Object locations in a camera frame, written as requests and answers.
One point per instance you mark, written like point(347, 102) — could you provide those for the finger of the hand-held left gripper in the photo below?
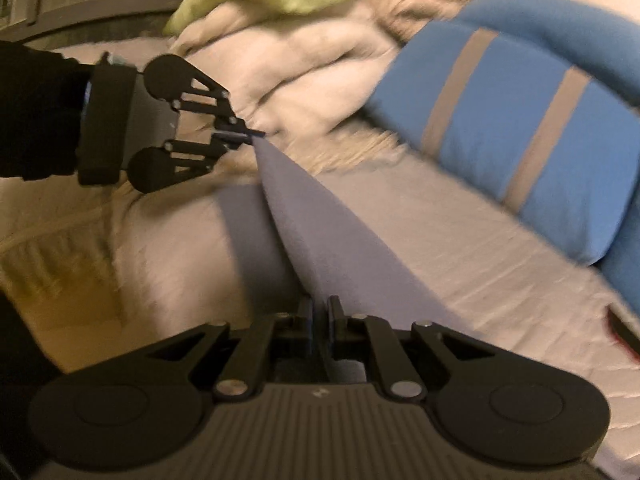
point(225, 112)
point(220, 142)

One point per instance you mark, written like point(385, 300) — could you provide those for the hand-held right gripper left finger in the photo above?
point(306, 330)

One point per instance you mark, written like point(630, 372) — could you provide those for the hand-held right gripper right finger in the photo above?
point(335, 330)

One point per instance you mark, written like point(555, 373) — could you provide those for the grey-blue sweatpants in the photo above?
point(310, 230)

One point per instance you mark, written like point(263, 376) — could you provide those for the person's left forearm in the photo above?
point(35, 110)

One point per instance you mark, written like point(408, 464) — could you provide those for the beige crumpled blanket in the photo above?
point(300, 60)

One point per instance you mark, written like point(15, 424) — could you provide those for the lace trim cloth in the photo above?
point(360, 152)

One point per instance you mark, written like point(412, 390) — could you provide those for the grey quilted bedspread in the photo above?
point(450, 240)

